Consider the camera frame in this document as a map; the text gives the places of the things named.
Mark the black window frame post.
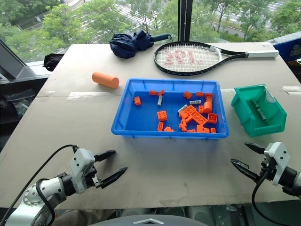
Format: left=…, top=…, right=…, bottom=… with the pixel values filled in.
left=177, top=0, right=191, bottom=43

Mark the black folded bag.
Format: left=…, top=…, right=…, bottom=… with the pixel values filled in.
left=43, top=53, right=65, bottom=72

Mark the navy folded umbrella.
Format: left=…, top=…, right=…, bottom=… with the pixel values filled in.
left=109, top=29, right=174, bottom=59

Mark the orange curved plastic brick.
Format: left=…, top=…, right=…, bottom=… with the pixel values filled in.
left=202, top=101, right=213, bottom=114

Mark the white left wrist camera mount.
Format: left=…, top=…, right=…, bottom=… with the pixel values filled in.
left=70, top=148, right=96, bottom=194

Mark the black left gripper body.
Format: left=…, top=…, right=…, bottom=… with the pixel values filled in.
left=84, top=164, right=104, bottom=189

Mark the black white tennis racket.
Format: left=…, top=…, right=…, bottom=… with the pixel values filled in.
left=153, top=41, right=280, bottom=76

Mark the blue plastic tray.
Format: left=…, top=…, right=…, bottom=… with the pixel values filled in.
left=111, top=78, right=230, bottom=140

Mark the green storage bin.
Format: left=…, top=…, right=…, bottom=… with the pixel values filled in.
left=230, top=83, right=288, bottom=138

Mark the grey slanted panel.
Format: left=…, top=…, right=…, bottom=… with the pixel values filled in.
left=0, top=39, right=29, bottom=81

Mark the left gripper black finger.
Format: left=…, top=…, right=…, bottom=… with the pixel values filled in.
left=94, top=150, right=117, bottom=162
left=100, top=166, right=128, bottom=189

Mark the orange studded toy brick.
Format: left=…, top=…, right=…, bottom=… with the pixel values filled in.
left=178, top=105, right=197, bottom=120

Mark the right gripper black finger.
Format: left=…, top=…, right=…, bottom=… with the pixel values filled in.
left=230, top=158, right=262, bottom=184
left=245, top=142, right=267, bottom=155

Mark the orange foam cylinder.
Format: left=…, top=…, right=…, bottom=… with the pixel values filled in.
left=92, top=72, right=120, bottom=89

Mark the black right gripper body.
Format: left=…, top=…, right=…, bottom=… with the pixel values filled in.
left=259, top=156, right=278, bottom=182

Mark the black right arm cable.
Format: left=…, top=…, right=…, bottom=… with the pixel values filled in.
left=251, top=171, right=301, bottom=226

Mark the orange upside-down square toy brick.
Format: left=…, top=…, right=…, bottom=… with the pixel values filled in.
left=206, top=113, right=219, bottom=125

